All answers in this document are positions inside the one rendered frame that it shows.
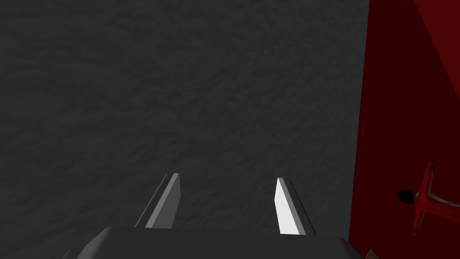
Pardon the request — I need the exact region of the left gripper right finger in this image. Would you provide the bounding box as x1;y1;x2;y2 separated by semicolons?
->
274;177;318;236

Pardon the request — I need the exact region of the red door leaf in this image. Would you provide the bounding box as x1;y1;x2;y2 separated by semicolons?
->
348;0;460;259

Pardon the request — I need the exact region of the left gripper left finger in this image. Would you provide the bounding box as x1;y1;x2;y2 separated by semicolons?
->
134;173;181;229

